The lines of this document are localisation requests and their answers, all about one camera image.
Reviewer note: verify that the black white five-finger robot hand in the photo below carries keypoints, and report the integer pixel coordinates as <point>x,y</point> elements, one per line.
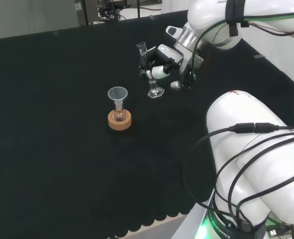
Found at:
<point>168,53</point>

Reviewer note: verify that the clear graduated cylinder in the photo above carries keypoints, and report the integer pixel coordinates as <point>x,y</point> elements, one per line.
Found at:
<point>155,92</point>

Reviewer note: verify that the clear round-bottom flask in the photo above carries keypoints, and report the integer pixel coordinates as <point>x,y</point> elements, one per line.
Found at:
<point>118,115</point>

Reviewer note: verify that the clear tape strip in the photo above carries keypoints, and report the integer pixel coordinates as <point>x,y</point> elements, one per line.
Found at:
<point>258,56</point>
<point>152,17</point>

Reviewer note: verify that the clear plastic funnel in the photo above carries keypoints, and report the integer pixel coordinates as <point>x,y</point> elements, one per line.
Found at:
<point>117,94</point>

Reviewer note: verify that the black bench cloth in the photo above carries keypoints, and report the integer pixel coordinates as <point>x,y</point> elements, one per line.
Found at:
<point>62,124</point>

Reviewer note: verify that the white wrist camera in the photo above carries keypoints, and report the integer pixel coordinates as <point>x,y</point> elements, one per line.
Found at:
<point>173,31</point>

